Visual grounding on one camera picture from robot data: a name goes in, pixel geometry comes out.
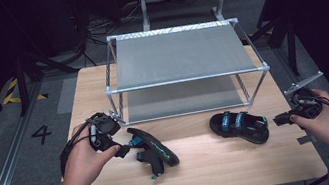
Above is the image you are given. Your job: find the bundle of black floor cables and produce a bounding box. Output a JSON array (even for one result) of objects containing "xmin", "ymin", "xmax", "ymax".
[{"xmin": 71, "ymin": 0, "xmax": 151, "ymax": 69}]

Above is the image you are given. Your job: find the grey two-tier shoe rack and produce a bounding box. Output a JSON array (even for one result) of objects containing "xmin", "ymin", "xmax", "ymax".
[{"xmin": 96, "ymin": 10, "xmax": 277, "ymax": 130}]

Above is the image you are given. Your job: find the black tripod stand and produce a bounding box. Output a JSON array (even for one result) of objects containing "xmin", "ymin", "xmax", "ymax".
[{"xmin": 8, "ymin": 41, "xmax": 86, "ymax": 118}]

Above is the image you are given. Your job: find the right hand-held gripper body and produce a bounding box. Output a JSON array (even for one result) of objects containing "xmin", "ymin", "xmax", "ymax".
[{"xmin": 281, "ymin": 70, "xmax": 329, "ymax": 123}]

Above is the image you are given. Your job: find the left hand-held gripper black cable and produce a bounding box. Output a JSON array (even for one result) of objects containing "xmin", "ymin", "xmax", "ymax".
[{"xmin": 52, "ymin": 117, "xmax": 106, "ymax": 179}]

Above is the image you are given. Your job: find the grey tape piece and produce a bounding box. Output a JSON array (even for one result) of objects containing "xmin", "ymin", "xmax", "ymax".
[{"xmin": 296, "ymin": 134, "xmax": 315, "ymax": 146}]

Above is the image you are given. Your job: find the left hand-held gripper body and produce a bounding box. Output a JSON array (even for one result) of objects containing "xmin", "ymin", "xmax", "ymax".
[{"xmin": 84, "ymin": 108, "xmax": 125, "ymax": 153}]

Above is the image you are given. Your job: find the person's left hand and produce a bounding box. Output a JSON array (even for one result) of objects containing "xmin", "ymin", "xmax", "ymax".
[{"xmin": 49, "ymin": 118, "xmax": 127, "ymax": 185}]

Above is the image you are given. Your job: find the black metal stand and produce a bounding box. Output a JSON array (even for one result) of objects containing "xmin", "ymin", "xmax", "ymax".
[{"xmin": 242, "ymin": 0, "xmax": 304, "ymax": 84}]

